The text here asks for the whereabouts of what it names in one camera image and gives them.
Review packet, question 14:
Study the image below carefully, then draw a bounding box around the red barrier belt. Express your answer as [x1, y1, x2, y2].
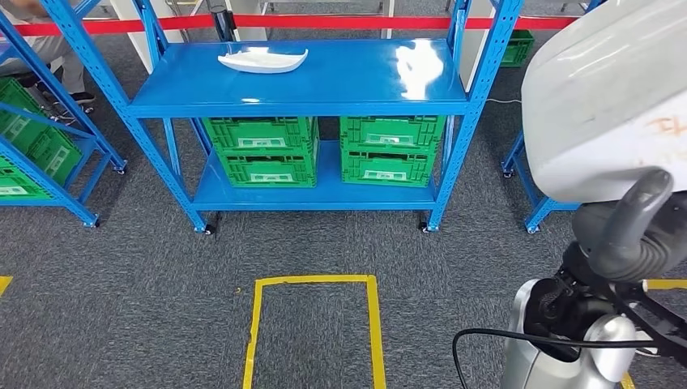
[13, 14, 211, 37]
[233, 14, 579, 32]

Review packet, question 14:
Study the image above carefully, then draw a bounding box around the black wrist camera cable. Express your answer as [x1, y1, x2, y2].
[452, 328, 659, 389]

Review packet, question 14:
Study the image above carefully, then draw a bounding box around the plain white shell part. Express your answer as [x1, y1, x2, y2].
[217, 47, 309, 75]

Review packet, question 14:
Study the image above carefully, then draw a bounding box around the white shell part orange marking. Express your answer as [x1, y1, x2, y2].
[521, 0, 687, 204]

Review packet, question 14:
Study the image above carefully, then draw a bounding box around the yellow floor tape rectangle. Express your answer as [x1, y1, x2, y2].
[241, 275, 387, 389]

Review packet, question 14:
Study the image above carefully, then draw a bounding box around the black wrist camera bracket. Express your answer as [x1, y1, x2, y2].
[590, 279, 687, 366]

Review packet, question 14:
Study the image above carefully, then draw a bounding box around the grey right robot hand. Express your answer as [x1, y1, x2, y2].
[571, 169, 687, 254]

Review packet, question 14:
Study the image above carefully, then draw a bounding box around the black barrier post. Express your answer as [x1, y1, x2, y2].
[206, 0, 237, 43]

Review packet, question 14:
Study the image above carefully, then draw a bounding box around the person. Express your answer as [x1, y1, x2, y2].
[0, 0, 98, 105]

